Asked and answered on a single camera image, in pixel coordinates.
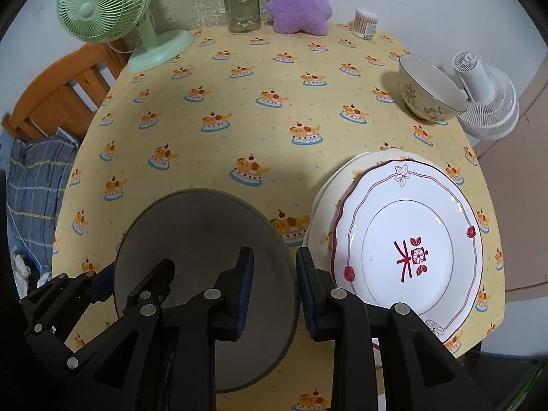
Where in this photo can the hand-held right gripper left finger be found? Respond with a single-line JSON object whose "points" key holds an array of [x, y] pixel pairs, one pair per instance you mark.
{"points": [[244, 291]]}

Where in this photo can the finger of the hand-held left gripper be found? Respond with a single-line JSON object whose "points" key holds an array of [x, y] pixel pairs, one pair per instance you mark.
{"points": [[105, 284], [156, 278]]}

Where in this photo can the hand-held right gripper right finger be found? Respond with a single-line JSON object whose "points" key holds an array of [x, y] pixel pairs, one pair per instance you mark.
{"points": [[305, 295]]}

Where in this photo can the large floral bowl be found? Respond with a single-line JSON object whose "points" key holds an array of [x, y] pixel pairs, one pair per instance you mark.
{"points": [[192, 231]]}

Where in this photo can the yellow flower print plate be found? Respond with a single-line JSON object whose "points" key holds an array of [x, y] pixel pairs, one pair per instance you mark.
{"points": [[325, 205]]}

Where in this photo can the white red patterned plate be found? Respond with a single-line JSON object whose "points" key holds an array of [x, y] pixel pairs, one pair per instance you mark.
{"points": [[385, 231]]}

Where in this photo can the small floral bowl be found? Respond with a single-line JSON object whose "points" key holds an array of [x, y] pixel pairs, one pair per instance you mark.
{"points": [[417, 94]]}

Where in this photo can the white crumpled cloth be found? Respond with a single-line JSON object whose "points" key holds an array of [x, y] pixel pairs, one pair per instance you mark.
{"points": [[20, 269]]}

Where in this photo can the blue plaid cloth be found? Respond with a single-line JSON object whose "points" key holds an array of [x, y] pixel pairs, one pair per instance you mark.
{"points": [[34, 180]]}

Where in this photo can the yellow printed tablecloth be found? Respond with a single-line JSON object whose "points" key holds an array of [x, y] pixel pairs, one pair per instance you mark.
{"points": [[257, 72]]}

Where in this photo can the white desk fan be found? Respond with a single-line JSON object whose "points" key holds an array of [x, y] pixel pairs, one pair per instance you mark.
{"points": [[492, 107]]}

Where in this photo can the green desk fan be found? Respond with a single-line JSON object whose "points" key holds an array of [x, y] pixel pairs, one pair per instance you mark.
{"points": [[92, 8]]}

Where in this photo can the cotton swab container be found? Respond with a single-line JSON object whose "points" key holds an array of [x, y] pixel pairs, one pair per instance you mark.
{"points": [[364, 23]]}

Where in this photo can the glass jar with lid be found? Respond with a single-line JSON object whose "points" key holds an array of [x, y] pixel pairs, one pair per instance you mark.
{"points": [[242, 8]]}

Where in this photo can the purple plush toy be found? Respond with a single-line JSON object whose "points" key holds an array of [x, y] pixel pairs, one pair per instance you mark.
{"points": [[297, 0]]}

